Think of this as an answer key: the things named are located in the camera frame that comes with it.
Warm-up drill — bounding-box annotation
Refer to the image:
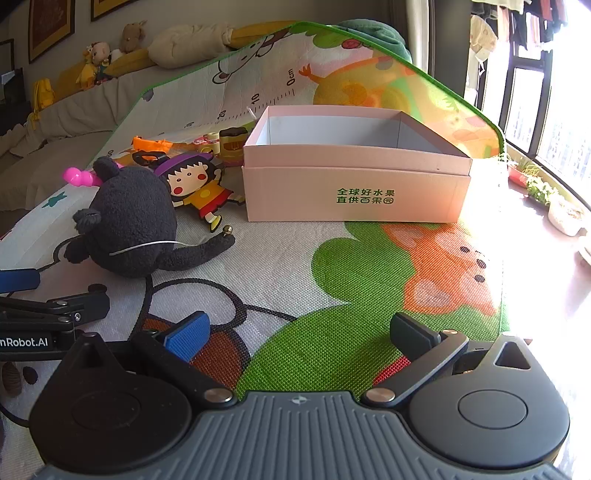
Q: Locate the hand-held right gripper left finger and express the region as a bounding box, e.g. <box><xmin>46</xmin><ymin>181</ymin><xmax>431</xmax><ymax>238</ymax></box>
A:
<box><xmin>69</xmin><ymin>310</ymin><xmax>236</xmax><ymax>409</ymax></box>

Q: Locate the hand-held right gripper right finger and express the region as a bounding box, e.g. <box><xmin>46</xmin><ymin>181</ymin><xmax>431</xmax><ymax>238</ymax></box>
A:
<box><xmin>361</xmin><ymin>313</ymin><xmax>534</xmax><ymax>409</ymax></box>

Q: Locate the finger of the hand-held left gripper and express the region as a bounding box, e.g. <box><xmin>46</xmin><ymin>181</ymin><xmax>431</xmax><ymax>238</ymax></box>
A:
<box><xmin>0</xmin><ymin>286</ymin><xmax>112</xmax><ymax>330</ymax></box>
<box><xmin>0</xmin><ymin>269</ymin><xmax>41</xmax><ymax>295</ymax></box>

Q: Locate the black plush toy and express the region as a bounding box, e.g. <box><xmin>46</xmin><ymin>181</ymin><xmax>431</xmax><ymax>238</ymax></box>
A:
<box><xmin>64</xmin><ymin>156</ymin><xmax>234</xmax><ymax>278</ymax></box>

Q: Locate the pink toy fan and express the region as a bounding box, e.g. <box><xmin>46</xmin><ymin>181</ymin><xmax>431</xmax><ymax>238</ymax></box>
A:
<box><xmin>64</xmin><ymin>167</ymin><xmax>101</xmax><ymax>188</ymax></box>

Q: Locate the cartoon girl doll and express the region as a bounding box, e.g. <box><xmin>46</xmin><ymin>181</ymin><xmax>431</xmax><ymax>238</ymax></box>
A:
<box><xmin>154</xmin><ymin>154</ymin><xmax>245</xmax><ymax>234</ymax></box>

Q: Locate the orange plastic shell toy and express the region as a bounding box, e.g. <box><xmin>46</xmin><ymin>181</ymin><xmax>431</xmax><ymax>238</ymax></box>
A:
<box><xmin>132</xmin><ymin>135</ymin><xmax>174</xmax><ymax>153</ymax></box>

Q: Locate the pink cardboard box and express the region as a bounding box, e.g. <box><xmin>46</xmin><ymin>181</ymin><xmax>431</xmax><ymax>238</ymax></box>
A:
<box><xmin>242</xmin><ymin>105</ymin><xmax>472</xmax><ymax>223</ymax></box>

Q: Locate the brown and yellow toy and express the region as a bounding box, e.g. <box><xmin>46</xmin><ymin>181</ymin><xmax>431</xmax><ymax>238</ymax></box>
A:
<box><xmin>218</xmin><ymin>128</ymin><xmax>250</xmax><ymax>162</ymax></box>

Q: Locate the colourful cartoon play mat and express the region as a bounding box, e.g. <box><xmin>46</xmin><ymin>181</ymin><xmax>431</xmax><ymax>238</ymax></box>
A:
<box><xmin>0</xmin><ymin>21</ymin><xmax>509</xmax><ymax>480</ymax></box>

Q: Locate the black screen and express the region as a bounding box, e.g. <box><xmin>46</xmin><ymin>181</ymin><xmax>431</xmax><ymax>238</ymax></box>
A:
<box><xmin>0</xmin><ymin>69</ymin><xmax>25</xmax><ymax>131</ymax></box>

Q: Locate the red plant pot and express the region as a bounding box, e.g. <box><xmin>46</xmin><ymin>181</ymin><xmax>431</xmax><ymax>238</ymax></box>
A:
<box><xmin>507</xmin><ymin>159</ymin><xmax>541</xmax><ymax>186</ymax></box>

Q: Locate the green potted plant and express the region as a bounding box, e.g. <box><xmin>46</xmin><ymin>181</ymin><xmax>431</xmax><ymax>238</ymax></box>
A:
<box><xmin>526</xmin><ymin>178</ymin><xmax>556</xmax><ymax>205</ymax></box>

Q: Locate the yellow plush duck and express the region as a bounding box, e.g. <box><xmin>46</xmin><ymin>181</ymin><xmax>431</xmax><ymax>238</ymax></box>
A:
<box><xmin>76</xmin><ymin>60</ymin><xmax>100</xmax><ymax>89</ymax></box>

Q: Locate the dark framed picture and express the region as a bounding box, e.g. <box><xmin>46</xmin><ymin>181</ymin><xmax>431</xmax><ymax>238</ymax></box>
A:
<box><xmin>0</xmin><ymin>39</ymin><xmax>16</xmax><ymax>75</ymax></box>

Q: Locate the small plush doll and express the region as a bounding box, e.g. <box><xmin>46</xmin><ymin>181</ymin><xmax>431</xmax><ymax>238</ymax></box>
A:
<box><xmin>83</xmin><ymin>41</ymin><xmax>112</xmax><ymax>65</ymax></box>

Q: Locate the yellow long cushion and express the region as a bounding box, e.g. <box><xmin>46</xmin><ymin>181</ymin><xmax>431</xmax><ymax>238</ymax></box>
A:
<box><xmin>104</xmin><ymin>48</ymin><xmax>153</xmax><ymax>77</ymax></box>
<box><xmin>231</xmin><ymin>21</ymin><xmax>296</xmax><ymax>47</ymax></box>

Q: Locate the large framed picture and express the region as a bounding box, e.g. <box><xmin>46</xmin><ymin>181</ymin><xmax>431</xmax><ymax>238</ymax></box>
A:
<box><xmin>28</xmin><ymin>0</ymin><xmax>75</xmax><ymax>64</ymax></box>

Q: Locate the brown plush bear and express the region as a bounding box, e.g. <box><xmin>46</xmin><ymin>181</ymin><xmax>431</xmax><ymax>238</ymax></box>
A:
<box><xmin>121</xmin><ymin>21</ymin><xmax>147</xmax><ymax>52</ymax></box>

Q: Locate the cream pillow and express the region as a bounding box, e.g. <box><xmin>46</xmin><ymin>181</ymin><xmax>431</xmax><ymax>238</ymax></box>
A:
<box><xmin>150</xmin><ymin>23</ymin><xmax>236</xmax><ymax>70</ymax></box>

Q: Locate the wide framed picture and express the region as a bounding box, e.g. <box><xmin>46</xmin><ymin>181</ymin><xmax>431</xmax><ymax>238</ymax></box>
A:
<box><xmin>90</xmin><ymin>0</ymin><xmax>139</xmax><ymax>21</ymax></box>

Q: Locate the green cushion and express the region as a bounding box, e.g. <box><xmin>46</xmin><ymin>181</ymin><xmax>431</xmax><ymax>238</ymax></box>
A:
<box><xmin>342</xmin><ymin>18</ymin><xmax>411</xmax><ymax>61</ymax></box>

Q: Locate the hanging laundry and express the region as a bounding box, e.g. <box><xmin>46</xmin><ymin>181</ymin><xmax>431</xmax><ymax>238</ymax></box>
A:
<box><xmin>471</xmin><ymin>0</ymin><xmax>557</xmax><ymax>52</ymax></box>

